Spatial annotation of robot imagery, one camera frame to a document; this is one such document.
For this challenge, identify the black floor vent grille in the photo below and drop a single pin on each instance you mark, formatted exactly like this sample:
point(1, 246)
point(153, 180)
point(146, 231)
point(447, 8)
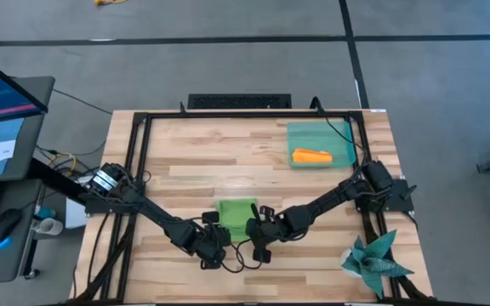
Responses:
point(238, 101)

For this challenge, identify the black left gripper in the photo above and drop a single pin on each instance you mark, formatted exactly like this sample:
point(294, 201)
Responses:
point(211, 240)

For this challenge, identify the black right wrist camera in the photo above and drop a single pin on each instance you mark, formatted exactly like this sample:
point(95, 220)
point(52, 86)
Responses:
point(262, 255)

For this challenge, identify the small blue container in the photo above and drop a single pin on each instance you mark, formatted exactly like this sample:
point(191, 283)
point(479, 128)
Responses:
point(46, 212)

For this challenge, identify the black desk leg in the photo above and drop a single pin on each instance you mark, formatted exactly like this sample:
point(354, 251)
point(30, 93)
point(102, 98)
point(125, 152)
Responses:
point(49, 176)

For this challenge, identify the orange microfiber towel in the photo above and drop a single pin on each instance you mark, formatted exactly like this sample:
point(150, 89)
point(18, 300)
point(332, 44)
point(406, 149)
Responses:
point(313, 156)

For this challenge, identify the white mug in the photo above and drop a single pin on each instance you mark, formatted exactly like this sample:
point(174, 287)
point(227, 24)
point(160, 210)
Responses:
point(49, 226)

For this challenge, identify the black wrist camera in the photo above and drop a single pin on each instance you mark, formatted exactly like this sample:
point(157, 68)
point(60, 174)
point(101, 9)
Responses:
point(262, 255)
point(210, 262)

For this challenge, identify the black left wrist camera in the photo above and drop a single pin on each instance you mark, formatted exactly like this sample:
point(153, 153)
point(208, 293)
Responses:
point(210, 262)

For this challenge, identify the teal artificial plant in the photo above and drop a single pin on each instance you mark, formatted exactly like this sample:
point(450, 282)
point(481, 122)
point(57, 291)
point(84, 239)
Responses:
point(377, 263)

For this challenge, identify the white plant pot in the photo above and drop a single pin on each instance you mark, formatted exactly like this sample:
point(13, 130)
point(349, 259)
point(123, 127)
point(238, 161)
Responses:
point(346, 259)

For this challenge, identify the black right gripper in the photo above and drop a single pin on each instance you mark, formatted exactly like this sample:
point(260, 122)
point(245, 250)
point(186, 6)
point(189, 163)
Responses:
point(270, 229)

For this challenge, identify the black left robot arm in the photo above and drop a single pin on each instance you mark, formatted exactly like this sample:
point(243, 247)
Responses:
point(155, 212)

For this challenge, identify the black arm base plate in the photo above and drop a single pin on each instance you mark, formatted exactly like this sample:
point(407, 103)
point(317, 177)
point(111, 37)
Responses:
point(100, 206)
point(400, 202)

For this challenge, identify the teal translucent plastic basket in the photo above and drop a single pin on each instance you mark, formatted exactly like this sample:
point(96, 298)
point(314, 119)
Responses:
point(313, 136)

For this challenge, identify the green microfiber towel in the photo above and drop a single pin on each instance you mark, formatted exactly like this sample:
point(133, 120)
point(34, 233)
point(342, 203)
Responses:
point(234, 214)

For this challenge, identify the laptop computer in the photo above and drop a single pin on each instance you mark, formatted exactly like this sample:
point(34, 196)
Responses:
point(32, 140)

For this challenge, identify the white box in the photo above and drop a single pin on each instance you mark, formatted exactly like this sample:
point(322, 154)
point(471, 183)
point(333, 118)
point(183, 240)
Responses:
point(75, 217)

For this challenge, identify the black computer mouse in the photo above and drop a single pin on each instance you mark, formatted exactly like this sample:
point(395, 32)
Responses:
point(2, 225)

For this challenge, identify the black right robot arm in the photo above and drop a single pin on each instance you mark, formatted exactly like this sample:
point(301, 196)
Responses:
point(334, 195)

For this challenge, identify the white paper note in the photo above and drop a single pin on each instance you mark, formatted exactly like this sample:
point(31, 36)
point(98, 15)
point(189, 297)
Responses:
point(0, 152)

